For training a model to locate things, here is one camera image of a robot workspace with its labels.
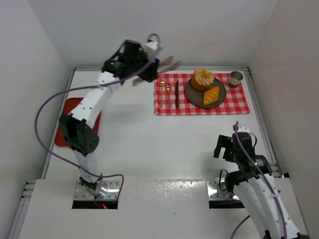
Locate metal tongs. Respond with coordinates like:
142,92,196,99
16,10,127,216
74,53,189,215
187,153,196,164
132,55,181,87

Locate orange croissant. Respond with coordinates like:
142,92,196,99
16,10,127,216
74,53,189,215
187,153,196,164
203,86,219,106

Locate round orange bread bun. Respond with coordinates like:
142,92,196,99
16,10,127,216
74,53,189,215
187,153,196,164
190,68,215,92

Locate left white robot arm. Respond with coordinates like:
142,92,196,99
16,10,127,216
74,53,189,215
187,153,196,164
59,40,161,198

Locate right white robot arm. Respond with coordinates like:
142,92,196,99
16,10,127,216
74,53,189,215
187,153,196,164
213,132,309,239

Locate gold fork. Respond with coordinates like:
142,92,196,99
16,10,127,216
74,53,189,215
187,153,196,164
159,79,165,108

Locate iridescent spoon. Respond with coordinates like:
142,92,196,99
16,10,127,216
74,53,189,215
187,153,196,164
166,83,172,108

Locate red white checkered cloth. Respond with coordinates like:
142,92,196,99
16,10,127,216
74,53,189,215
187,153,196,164
154,72,250,116

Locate black knife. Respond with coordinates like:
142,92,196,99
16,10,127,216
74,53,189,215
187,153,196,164
174,80,179,109

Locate metal cup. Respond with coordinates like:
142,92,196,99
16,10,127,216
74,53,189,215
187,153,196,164
227,71,244,89

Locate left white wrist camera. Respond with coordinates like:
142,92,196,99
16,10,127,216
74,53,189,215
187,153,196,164
142,41,159,59

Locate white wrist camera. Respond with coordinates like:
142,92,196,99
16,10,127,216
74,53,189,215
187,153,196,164
142,41,159,59
237,125,250,134

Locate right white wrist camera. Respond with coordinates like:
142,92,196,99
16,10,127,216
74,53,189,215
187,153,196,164
237,125,250,134

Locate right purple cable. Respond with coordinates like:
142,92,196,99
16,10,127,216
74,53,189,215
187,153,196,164
229,120,287,239

